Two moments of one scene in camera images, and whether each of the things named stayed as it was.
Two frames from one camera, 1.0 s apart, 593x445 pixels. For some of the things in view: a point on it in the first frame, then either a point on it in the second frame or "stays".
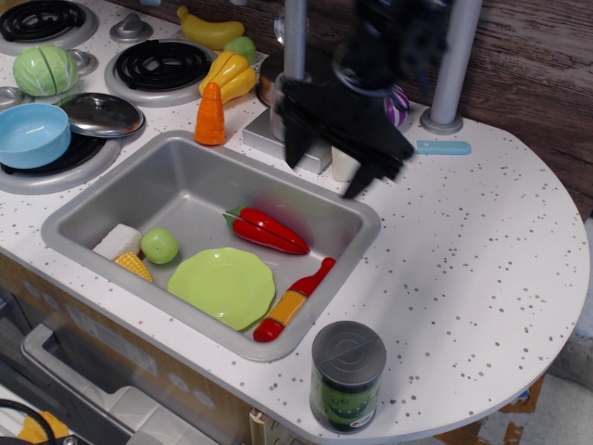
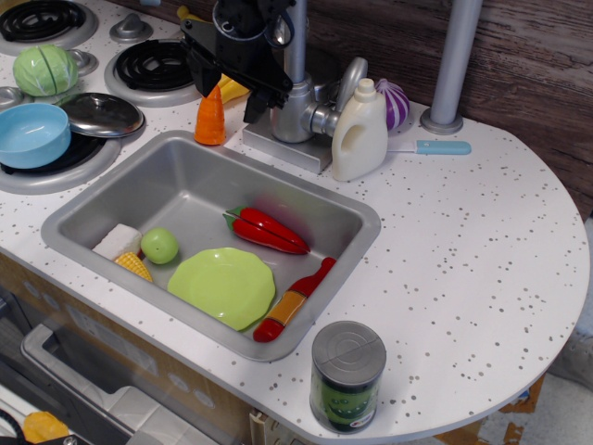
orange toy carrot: [210, 122] stays
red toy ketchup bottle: [292, 300] stays
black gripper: [355, 121] -> [249, 63]
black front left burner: [87, 158] stays
